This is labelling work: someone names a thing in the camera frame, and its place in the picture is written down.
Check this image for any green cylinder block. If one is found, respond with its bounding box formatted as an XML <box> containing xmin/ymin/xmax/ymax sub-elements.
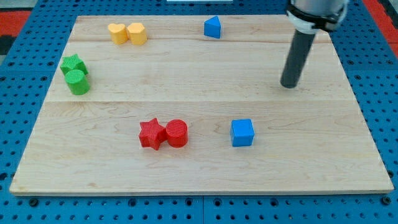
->
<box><xmin>65</xmin><ymin>70</ymin><xmax>90</xmax><ymax>95</ymax></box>

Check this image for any red cylinder block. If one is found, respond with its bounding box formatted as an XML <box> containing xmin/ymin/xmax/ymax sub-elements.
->
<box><xmin>165</xmin><ymin>119</ymin><xmax>188</xmax><ymax>148</ymax></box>

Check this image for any blue cube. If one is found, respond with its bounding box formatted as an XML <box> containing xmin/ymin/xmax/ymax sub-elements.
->
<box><xmin>230</xmin><ymin>119</ymin><xmax>255</xmax><ymax>147</ymax></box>

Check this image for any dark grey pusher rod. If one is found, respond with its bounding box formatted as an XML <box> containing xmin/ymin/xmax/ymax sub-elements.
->
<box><xmin>280</xmin><ymin>30</ymin><xmax>315</xmax><ymax>88</ymax></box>

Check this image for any blue triangle block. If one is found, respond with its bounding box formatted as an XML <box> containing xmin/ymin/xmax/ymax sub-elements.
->
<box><xmin>203</xmin><ymin>16</ymin><xmax>222</xmax><ymax>39</ymax></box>

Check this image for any yellow hexagon block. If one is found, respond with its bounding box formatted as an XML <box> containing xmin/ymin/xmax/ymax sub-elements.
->
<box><xmin>127</xmin><ymin>22</ymin><xmax>147</xmax><ymax>45</ymax></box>

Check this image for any yellow heart block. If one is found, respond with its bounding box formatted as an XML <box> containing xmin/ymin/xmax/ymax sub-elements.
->
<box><xmin>108</xmin><ymin>23</ymin><xmax>129</xmax><ymax>45</ymax></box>

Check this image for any green star block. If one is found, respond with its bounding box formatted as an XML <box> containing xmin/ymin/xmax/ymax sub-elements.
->
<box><xmin>60</xmin><ymin>54</ymin><xmax>88</xmax><ymax>75</ymax></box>

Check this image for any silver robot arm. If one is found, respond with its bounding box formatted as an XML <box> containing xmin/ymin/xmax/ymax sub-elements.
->
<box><xmin>286</xmin><ymin>0</ymin><xmax>349</xmax><ymax>35</ymax></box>

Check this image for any red star block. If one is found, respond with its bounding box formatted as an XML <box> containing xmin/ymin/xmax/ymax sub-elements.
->
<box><xmin>139</xmin><ymin>118</ymin><xmax>167</xmax><ymax>151</ymax></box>

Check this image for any wooden board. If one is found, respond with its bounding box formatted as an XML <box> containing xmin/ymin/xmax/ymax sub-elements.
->
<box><xmin>10</xmin><ymin>15</ymin><xmax>394</xmax><ymax>196</ymax></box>

